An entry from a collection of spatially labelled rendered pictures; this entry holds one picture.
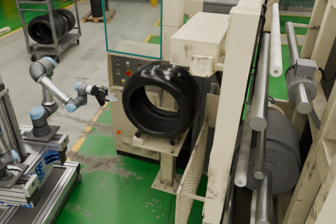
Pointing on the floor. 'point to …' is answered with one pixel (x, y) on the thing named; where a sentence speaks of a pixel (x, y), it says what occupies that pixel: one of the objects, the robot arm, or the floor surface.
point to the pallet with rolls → (95, 14)
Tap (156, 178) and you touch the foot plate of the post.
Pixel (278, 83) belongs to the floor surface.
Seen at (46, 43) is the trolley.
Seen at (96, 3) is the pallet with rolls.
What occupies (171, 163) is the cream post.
